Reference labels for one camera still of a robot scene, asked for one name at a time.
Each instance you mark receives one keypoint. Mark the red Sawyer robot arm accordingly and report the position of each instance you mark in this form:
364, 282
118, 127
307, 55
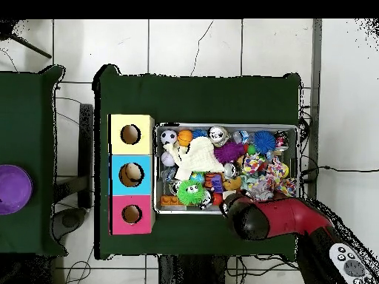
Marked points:
284, 216

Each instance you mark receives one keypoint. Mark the clear mesh bin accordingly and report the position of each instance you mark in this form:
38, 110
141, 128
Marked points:
157, 177

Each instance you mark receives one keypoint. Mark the wooden box with three holes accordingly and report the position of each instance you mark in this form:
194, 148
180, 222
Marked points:
115, 177

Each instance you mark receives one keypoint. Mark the cream knitted cloth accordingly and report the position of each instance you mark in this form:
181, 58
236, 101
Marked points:
198, 157

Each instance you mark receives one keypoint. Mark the small orange basketball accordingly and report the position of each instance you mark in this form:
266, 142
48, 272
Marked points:
185, 138

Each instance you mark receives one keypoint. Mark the small soccer ball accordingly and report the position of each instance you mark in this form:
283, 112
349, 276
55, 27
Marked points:
169, 137

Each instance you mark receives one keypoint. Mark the green fuzzy toy with eyes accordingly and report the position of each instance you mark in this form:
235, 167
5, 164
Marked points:
190, 193

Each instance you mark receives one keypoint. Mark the purple spiky ball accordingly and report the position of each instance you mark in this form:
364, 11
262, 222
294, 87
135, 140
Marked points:
230, 152

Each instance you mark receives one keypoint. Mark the orange toy block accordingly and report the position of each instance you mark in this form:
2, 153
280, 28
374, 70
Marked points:
170, 200

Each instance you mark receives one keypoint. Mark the blue spiky ball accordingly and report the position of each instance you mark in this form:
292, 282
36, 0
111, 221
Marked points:
265, 142

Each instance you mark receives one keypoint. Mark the colourful patterned cloth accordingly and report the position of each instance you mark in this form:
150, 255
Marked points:
263, 177

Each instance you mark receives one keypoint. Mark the yellow ball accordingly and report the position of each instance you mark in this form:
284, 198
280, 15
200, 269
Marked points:
284, 170

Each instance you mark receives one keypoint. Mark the green cloth side table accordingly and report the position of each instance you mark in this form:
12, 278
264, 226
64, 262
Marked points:
29, 118

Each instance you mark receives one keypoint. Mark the purple bowl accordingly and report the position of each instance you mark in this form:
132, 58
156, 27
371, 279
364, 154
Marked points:
13, 189

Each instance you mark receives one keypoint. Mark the black tripod leg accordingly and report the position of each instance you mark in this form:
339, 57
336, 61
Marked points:
29, 46

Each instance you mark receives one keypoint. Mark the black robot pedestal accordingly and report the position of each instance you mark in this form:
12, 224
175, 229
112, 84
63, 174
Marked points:
195, 272

